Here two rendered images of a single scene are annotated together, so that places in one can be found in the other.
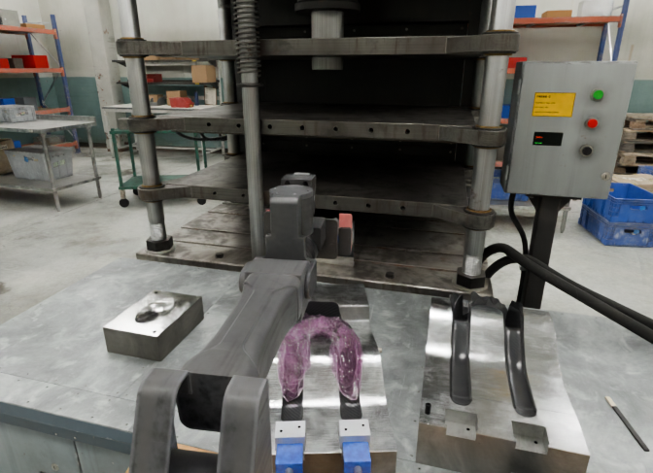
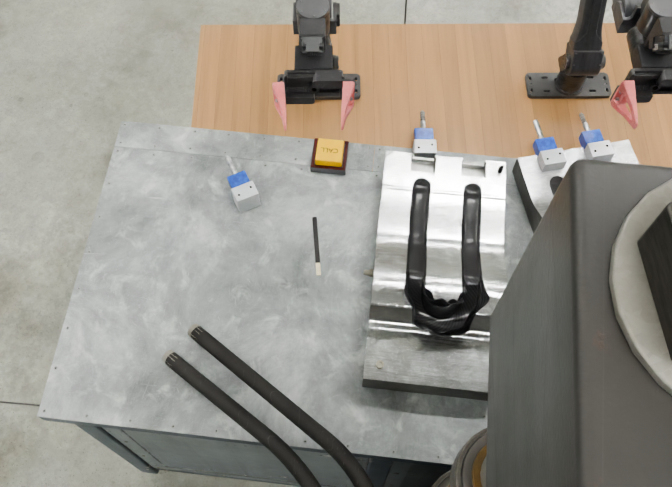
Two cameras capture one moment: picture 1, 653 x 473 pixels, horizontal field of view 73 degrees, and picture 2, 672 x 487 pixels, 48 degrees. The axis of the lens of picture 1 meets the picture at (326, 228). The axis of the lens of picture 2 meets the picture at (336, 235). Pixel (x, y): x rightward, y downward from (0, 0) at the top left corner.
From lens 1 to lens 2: 1.74 m
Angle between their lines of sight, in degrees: 96
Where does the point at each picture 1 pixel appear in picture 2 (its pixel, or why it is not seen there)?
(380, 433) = (531, 170)
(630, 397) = (295, 279)
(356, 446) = (548, 148)
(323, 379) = not seen: hidden behind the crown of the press
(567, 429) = (394, 169)
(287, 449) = (596, 140)
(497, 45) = not seen: hidden behind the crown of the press
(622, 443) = (330, 223)
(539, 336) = (390, 263)
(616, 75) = not seen: outside the picture
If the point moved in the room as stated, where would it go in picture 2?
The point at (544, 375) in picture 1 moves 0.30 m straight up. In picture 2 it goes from (392, 233) to (404, 155)
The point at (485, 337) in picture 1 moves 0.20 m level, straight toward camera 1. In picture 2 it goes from (445, 263) to (462, 178)
